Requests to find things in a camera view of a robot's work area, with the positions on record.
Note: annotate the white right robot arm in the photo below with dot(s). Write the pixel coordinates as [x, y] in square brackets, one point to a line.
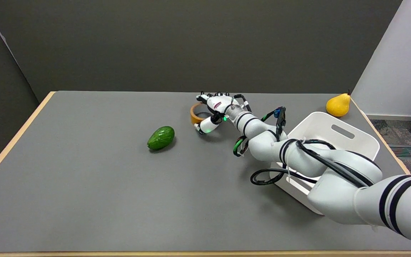
[319, 167]

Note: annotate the floor vent grille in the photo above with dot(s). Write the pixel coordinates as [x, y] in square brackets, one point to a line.
[407, 151]

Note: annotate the yellow tape roll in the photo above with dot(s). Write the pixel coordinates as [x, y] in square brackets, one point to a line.
[196, 113]

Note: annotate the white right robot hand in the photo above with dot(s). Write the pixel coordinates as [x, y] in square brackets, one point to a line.
[215, 110]

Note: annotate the yellow pear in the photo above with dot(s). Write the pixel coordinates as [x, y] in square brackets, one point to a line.
[338, 104]

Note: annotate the white plastic bin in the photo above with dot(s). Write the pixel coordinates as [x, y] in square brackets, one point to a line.
[337, 135]

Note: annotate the green avocado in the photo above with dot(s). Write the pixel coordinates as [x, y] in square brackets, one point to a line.
[161, 137]

